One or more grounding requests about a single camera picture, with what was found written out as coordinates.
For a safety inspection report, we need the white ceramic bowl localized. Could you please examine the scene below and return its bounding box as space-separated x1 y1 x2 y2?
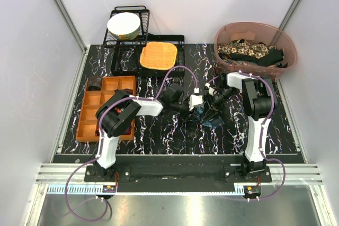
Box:
107 12 141 40

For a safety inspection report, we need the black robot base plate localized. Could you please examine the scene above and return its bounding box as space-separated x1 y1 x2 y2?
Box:
84 164 272 183

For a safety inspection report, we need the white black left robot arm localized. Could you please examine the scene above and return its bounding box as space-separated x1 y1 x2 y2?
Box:
93 84 192 182

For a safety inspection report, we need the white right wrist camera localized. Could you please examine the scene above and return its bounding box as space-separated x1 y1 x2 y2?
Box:
204 83 217 96

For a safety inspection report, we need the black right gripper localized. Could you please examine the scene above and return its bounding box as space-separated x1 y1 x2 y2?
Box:
200 87 236 122

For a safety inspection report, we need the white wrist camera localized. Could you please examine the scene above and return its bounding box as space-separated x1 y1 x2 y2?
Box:
189 94 203 111
204 83 217 96

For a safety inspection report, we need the pile of patterned ties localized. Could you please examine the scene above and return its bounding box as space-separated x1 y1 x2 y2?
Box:
217 39 288 68

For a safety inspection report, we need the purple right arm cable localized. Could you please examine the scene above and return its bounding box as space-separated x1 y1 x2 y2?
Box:
206 71 287 202

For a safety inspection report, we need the black wire dish rack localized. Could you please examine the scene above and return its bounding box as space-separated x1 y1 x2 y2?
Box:
102 5 185 79

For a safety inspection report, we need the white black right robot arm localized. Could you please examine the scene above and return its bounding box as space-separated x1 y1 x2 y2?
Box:
208 71 276 182

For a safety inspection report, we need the dark blue patterned rolled tie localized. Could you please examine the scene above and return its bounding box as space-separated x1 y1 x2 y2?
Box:
87 76 102 91

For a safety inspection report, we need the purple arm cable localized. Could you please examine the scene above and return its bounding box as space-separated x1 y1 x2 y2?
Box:
65 65 201 223
206 71 287 202

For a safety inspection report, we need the wooden compartment organizer box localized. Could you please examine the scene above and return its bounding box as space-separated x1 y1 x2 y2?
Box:
76 76 136 142

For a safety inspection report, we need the blue floral patterned tie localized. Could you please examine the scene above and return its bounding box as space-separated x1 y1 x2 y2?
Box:
183 107 225 129

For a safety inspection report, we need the orange woven mat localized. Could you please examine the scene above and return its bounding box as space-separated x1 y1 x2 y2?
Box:
139 41 178 71

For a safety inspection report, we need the aluminium frame rail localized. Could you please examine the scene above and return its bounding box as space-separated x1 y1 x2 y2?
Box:
35 164 323 185

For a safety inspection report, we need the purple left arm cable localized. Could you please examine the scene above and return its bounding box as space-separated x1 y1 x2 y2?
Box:
65 65 201 223

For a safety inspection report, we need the pink translucent plastic tub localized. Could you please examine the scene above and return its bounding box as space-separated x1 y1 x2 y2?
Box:
213 22 298 81

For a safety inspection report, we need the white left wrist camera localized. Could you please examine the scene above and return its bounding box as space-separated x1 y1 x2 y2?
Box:
189 94 203 111

